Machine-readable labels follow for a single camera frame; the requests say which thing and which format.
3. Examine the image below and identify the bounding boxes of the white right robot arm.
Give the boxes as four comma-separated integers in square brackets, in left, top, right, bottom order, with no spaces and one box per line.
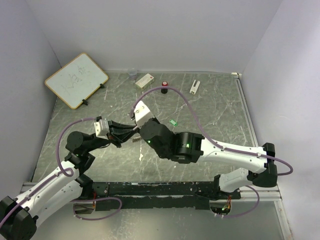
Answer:
[137,118,278,199]

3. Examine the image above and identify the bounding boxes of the red and black stamp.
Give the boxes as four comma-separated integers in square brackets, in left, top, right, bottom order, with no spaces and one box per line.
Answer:
[160,81,168,94]

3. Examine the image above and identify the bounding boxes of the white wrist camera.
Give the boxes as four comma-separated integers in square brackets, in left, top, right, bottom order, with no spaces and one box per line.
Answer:
[129,100,155,128]
[93,118,110,138]

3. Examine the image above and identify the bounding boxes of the white stapler remover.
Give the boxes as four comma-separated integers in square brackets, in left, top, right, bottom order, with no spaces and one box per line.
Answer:
[189,79,201,95]

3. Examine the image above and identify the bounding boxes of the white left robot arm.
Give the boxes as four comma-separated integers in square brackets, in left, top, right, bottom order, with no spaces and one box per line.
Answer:
[0,117,138,240]

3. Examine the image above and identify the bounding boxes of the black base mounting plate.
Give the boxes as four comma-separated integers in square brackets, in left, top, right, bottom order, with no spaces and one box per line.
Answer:
[92,181,241,211]

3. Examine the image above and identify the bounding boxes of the small whiteboard with wooden frame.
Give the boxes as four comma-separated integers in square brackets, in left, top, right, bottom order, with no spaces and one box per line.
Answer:
[44,52,109,110]

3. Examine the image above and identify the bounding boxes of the clear cup of paper clips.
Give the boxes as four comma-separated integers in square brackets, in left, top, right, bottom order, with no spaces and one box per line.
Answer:
[127,68,138,80]

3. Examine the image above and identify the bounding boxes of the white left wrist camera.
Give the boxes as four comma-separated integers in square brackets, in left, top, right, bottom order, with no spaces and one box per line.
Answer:
[93,118,110,138]

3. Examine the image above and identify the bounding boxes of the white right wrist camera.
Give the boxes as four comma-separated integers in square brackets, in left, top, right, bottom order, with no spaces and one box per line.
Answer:
[129,100,155,128]

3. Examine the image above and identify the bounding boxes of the green key tag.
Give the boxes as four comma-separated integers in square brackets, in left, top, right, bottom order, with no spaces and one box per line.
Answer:
[169,119,178,126]

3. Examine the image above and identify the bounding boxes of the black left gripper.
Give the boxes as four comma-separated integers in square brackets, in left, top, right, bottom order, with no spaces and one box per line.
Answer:
[84,119,137,153]

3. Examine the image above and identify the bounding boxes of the white staples box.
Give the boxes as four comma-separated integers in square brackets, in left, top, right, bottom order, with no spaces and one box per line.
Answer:
[135,73,155,90]

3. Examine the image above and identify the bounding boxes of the aluminium frame rail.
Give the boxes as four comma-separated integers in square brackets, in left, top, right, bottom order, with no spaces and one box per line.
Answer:
[231,72,282,202]

